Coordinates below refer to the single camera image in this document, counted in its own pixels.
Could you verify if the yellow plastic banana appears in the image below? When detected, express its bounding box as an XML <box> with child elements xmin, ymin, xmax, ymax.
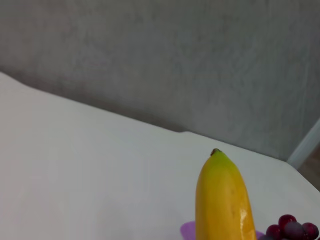
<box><xmin>194</xmin><ymin>148</ymin><xmax>258</xmax><ymax>240</ymax></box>

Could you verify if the dark red grape bunch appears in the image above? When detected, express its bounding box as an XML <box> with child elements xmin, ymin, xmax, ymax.
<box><xmin>259</xmin><ymin>214</ymin><xmax>320</xmax><ymax>240</ymax></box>

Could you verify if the purple scalloped plastic plate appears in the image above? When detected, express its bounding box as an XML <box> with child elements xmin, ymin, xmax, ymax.
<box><xmin>180</xmin><ymin>221</ymin><xmax>266</xmax><ymax>240</ymax></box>

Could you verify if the white metal frame post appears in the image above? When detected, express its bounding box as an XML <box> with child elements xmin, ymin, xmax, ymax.
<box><xmin>286</xmin><ymin>121</ymin><xmax>320</xmax><ymax>171</ymax></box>

